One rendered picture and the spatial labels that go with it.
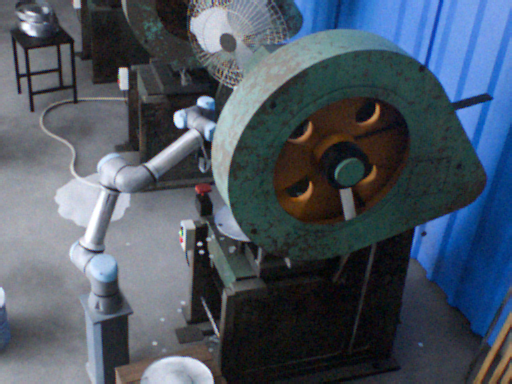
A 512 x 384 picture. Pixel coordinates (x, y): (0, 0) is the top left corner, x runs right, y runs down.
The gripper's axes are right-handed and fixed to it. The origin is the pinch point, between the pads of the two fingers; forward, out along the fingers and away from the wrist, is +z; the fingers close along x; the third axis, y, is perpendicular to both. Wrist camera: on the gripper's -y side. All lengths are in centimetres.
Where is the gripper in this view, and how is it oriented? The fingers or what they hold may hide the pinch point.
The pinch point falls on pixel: (204, 170)
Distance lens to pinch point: 318.7
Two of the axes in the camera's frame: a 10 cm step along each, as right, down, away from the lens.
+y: -2.6, -5.5, 8.0
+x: -9.7, 1.3, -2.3
